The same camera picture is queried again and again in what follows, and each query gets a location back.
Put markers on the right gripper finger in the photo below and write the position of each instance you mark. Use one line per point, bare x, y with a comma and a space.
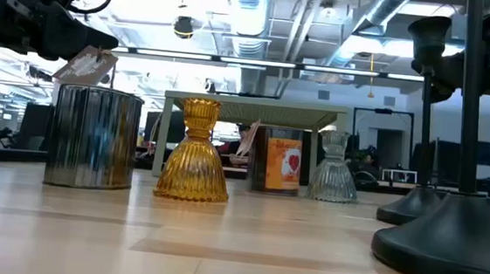
451, 76

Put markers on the person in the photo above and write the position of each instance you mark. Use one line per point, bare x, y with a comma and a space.
235, 145

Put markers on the orange hanging pendant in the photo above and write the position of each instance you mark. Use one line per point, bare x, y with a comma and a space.
370, 94

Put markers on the small white table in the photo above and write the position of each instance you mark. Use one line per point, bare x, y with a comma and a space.
400, 171

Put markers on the corrugated silver duct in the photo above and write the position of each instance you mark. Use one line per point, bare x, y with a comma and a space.
250, 15

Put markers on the black metal frame stand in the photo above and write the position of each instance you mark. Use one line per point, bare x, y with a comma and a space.
383, 110

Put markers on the paper hang tag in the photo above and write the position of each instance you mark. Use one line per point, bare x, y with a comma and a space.
249, 139
85, 66

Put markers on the silver ribbed candle tin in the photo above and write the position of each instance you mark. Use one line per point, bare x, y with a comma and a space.
91, 138

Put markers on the clear ribbed glass candle holder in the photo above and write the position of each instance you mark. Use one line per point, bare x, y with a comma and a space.
333, 179

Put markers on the amber ribbed glass candle holder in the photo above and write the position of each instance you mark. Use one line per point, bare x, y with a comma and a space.
193, 168

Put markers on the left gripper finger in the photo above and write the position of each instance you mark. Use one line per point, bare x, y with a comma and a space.
90, 39

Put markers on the long ceiling light strip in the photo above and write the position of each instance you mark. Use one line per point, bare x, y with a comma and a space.
255, 62

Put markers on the candle jar with orange label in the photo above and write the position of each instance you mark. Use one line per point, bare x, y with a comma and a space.
282, 166

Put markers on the black monitor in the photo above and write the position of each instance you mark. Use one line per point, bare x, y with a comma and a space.
175, 127

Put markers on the silver ventilation duct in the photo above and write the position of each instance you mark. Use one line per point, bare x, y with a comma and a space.
382, 8

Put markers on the black ceiling camera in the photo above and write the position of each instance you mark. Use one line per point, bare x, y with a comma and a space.
183, 26

